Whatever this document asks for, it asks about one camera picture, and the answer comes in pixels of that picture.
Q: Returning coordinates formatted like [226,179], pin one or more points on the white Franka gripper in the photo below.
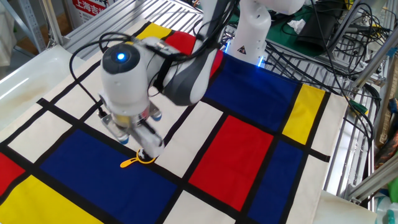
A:
[150,143]

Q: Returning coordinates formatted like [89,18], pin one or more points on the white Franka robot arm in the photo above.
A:
[124,93]

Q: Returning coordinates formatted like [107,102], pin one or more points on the small black-white soccer ball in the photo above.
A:
[141,154]

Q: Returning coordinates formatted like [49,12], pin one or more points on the Mondrian pattern colour-block cloth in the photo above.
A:
[230,161]

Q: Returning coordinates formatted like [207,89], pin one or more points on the white plastic tray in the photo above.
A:
[31,81]

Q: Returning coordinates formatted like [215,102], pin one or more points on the red-white Chinese sign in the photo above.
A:
[90,7]

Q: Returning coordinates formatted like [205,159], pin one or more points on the green cutting mat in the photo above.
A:
[280,40]

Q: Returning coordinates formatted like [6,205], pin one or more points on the grey perforated shelf upright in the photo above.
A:
[32,28]

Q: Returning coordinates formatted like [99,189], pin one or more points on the crumpled white tissue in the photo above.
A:
[297,25]

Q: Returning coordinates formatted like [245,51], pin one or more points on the black bag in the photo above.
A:
[317,28]

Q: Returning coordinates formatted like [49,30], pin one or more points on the silver wrist camera blue cap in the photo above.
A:
[156,113]
[113,129]

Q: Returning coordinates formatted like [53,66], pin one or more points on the aluminium frame post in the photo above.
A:
[53,21]
[373,62]

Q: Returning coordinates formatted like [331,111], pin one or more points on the aluminium frame beam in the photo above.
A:
[373,182]

